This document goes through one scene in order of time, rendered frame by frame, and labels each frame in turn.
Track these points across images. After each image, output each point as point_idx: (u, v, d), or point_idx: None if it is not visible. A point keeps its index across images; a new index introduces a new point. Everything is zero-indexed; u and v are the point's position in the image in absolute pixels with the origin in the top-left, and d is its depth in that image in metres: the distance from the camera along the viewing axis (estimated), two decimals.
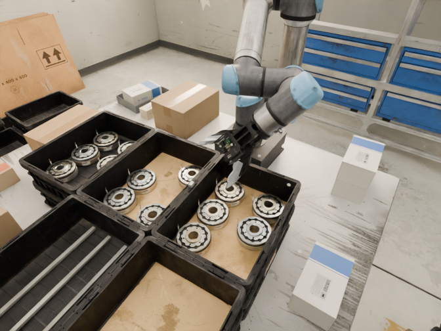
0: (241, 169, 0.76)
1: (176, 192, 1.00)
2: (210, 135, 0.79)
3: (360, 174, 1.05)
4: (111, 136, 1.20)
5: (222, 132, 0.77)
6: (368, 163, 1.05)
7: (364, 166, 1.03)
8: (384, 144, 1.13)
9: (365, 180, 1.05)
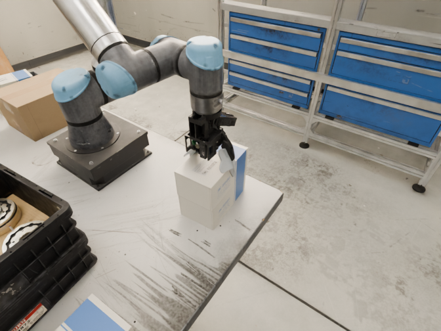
0: (228, 154, 0.74)
1: None
2: None
3: (197, 190, 0.75)
4: None
5: None
6: (208, 174, 0.75)
7: (199, 179, 0.73)
8: (246, 148, 0.83)
9: (205, 199, 0.75)
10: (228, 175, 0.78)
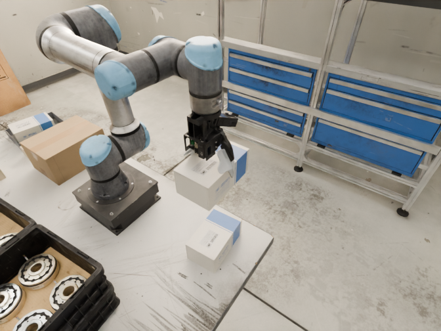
0: (227, 154, 0.73)
1: None
2: None
3: (195, 189, 0.75)
4: None
5: None
6: (207, 174, 0.75)
7: (197, 178, 0.74)
8: (247, 150, 0.83)
9: (203, 199, 0.75)
10: (228, 176, 0.78)
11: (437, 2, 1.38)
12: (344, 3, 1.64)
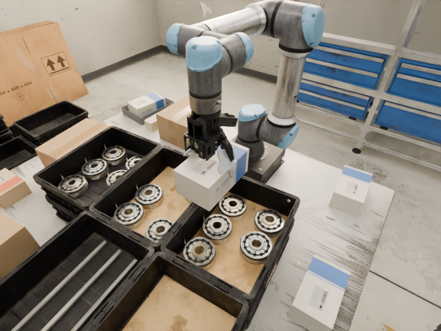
0: (227, 154, 0.73)
1: (182, 206, 1.06)
2: None
3: (195, 189, 0.75)
4: (119, 151, 1.26)
5: None
6: (207, 174, 0.75)
7: (197, 178, 0.74)
8: (247, 150, 0.83)
9: (203, 199, 0.75)
10: (228, 176, 0.78)
11: None
12: None
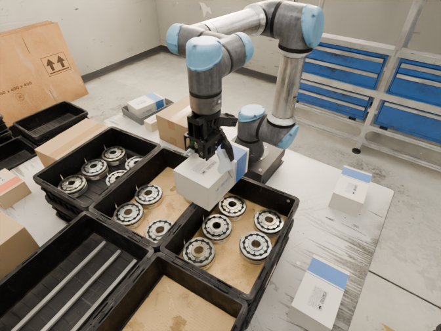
0: (227, 154, 0.73)
1: (182, 207, 1.06)
2: None
3: (195, 189, 0.75)
4: (119, 152, 1.26)
5: None
6: (207, 174, 0.75)
7: (197, 178, 0.74)
8: (247, 150, 0.83)
9: (203, 199, 0.75)
10: (228, 176, 0.78)
11: None
12: None
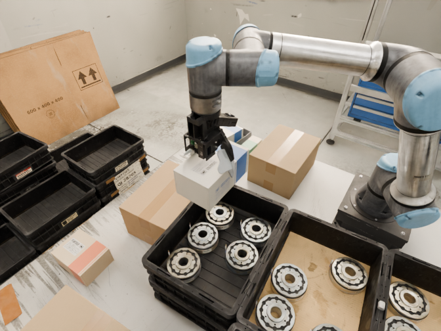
0: (227, 154, 0.73)
1: (335, 297, 0.81)
2: None
3: (195, 189, 0.75)
4: (226, 210, 1.00)
5: None
6: (207, 174, 0.75)
7: (197, 178, 0.74)
8: (247, 150, 0.83)
9: (203, 199, 0.75)
10: (228, 176, 0.78)
11: None
12: None
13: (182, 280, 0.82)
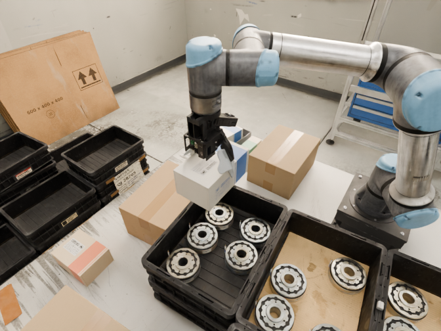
0: (227, 154, 0.73)
1: (335, 297, 0.81)
2: None
3: (195, 189, 0.75)
4: (226, 211, 1.01)
5: None
6: (207, 174, 0.75)
7: (197, 178, 0.74)
8: (247, 150, 0.83)
9: (203, 199, 0.75)
10: (228, 176, 0.78)
11: None
12: None
13: (181, 280, 0.82)
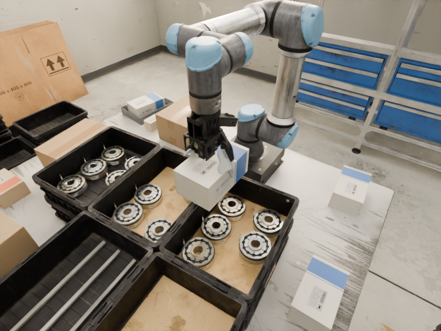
0: (227, 154, 0.73)
1: (182, 206, 1.06)
2: None
3: (195, 189, 0.75)
4: (119, 151, 1.26)
5: None
6: (207, 174, 0.75)
7: (197, 178, 0.74)
8: (247, 150, 0.83)
9: (203, 199, 0.75)
10: (228, 176, 0.78)
11: None
12: None
13: None
